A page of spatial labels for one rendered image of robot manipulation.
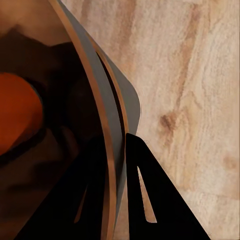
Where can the trash can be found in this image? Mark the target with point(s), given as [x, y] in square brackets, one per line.
[84, 95]

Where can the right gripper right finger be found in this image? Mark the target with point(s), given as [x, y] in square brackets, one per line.
[175, 220]

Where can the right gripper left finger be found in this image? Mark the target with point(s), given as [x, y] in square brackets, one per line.
[55, 216]

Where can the can of soda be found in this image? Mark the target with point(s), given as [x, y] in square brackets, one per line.
[22, 112]

